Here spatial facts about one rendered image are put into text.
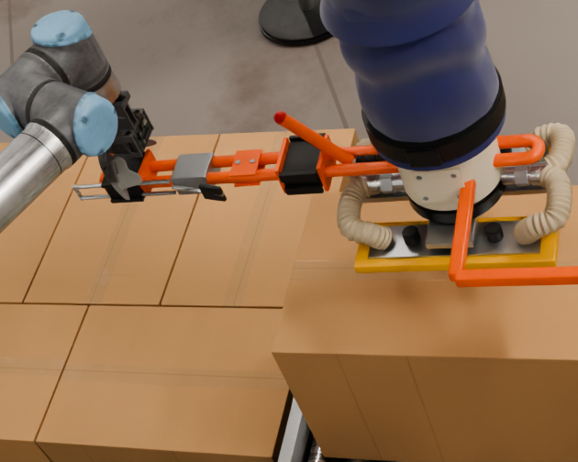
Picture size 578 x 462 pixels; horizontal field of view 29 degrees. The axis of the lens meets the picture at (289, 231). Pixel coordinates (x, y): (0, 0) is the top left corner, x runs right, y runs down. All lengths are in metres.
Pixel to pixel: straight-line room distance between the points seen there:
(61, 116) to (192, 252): 1.25
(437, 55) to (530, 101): 2.18
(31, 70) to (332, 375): 0.79
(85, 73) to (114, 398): 1.05
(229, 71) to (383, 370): 2.35
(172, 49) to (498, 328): 2.70
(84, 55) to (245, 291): 1.06
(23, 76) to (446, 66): 0.65
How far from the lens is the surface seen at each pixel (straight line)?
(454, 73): 1.66
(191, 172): 2.01
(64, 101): 1.72
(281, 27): 4.31
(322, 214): 2.28
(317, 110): 3.95
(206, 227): 2.93
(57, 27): 1.85
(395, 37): 1.56
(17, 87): 1.79
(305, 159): 1.94
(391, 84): 1.65
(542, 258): 1.85
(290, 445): 2.39
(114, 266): 2.96
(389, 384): 2.11
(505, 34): 4.04
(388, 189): 1.94
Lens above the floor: 2.59
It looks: 46 degrees down
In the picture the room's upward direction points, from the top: 23 degrees counter-clockwise
